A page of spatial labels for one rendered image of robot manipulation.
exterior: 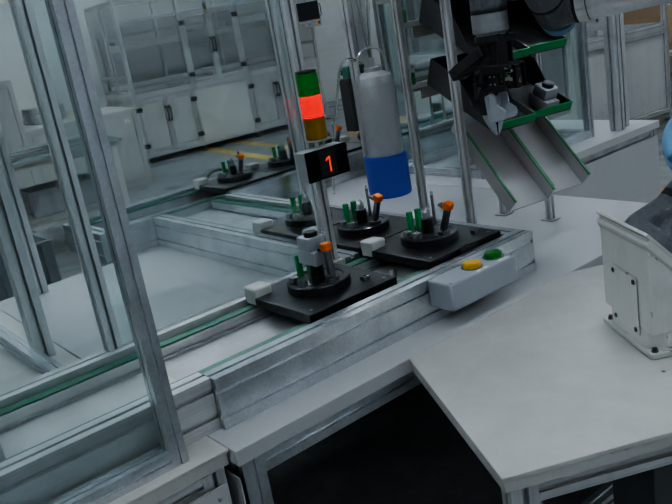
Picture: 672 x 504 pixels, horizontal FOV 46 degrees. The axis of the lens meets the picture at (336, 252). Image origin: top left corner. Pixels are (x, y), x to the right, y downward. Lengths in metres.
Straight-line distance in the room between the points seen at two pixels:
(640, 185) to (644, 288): 2.14
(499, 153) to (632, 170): 1.47
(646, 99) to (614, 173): 4.65
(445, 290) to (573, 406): 0.43
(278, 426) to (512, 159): 1.04
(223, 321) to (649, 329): 0.85
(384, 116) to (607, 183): 1.04
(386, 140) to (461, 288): 1.24
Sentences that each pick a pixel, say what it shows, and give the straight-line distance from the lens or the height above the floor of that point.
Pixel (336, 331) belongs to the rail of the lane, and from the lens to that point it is 1.57.
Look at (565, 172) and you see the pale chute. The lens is 2.23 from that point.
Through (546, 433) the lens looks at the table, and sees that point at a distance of 1.32.
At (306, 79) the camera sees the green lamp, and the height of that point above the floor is 1.40.
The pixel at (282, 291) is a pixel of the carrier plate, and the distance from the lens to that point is 1.76.
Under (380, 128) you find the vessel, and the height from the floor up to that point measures 1.11.
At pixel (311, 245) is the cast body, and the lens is 1.70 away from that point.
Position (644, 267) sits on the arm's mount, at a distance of 1.48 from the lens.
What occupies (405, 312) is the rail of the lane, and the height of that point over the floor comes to 0.91.
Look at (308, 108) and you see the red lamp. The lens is 1.83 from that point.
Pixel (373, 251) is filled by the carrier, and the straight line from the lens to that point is 1.93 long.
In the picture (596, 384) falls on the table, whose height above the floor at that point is 0.86.
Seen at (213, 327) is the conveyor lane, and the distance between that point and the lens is 1.73.
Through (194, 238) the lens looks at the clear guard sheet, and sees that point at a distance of 1.74.
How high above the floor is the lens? 1.54
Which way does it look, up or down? 17 degrees down
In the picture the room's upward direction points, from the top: 10 degrees counter-clockwise
